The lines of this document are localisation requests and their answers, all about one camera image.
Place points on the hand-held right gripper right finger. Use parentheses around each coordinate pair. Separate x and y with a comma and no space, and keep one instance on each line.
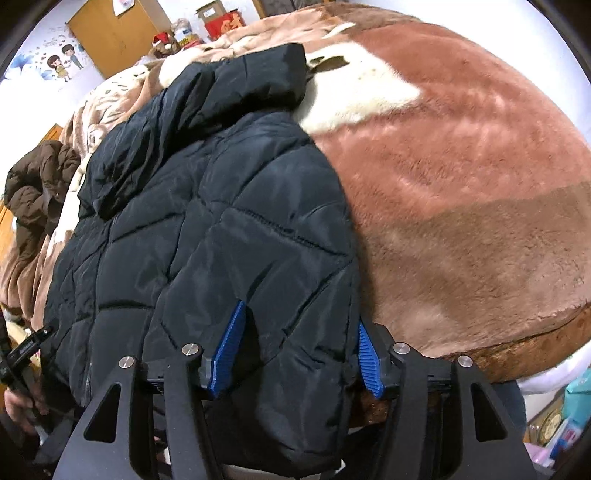
(369,364)

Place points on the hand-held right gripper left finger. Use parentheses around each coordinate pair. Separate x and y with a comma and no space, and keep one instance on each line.
(226,350)

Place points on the black puffer jacket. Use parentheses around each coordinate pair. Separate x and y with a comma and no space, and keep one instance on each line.
(207,207)

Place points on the person's left hand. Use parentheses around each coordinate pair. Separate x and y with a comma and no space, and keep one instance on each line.
(23,408)

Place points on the person's jeans legs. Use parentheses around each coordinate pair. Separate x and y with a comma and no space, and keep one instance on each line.
(512,406)

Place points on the brown puffer jacket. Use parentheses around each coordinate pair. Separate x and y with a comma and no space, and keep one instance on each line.
(37,184)

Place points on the brown plush blanket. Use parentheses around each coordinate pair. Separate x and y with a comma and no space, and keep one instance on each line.
(461,184)

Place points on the teal packet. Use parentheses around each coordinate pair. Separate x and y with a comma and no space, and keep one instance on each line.
(579,387)

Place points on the plush toy with santa hat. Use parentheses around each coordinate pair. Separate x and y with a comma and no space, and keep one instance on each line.
(164,44)

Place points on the red gift box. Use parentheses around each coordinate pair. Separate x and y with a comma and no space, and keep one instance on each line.
(226,25)

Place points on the wooden wardrobe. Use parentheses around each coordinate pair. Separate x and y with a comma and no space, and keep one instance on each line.
(124,37)

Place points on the open cardboard box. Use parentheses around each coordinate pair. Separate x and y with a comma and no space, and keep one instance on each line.
(210,10)

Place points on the cartoon wall poster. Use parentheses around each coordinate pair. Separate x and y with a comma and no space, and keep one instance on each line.
(57,62)

